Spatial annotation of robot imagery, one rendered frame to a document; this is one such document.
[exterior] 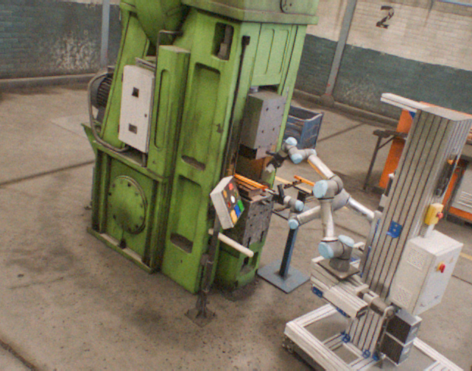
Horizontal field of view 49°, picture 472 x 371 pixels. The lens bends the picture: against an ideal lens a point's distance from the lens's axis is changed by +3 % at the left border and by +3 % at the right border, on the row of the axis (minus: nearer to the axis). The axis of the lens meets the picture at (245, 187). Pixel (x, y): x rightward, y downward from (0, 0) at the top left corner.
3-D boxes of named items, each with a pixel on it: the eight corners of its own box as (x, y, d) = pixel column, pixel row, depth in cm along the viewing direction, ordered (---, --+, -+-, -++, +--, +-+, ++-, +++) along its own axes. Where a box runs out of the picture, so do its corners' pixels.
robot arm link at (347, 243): (354, 257, 358) (358, 241, 353) (340, 260, 350) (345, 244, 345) (342, 248, 367) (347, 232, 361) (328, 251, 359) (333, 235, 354)
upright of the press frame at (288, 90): (258, 260, 506) (310, 23, 415) (241, 269, 486) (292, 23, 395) (225, 241, 529) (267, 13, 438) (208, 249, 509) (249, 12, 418)
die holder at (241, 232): (266, 236, 457) (277, 192, 439) (241, 249, 428) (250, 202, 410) (222, 211, 486) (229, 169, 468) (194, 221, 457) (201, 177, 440)
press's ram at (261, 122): (281, 142, 424) (291, 96, 408) (253, 149, 395) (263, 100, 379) (243, 126, 446) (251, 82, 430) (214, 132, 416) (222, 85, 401)
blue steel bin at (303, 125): (316, 153, 854) (325, 112, 825) (298, 164, 787) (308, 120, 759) (254, 133, 899) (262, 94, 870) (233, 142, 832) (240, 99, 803)
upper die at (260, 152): (269, 155, 417) (272, 144, 414) (255, 159, 402) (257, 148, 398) (232, 138, 439) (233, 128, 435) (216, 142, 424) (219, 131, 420)
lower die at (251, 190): (261, 193, 431) (263, 184, 428) (247, 199, 416) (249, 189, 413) (225, 175, 453) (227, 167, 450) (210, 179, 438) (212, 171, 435)
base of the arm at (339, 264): (353, 269, 363) (357, 257, 359) (340, 274, 353) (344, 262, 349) (337, 258, 373) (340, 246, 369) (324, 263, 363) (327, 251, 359)
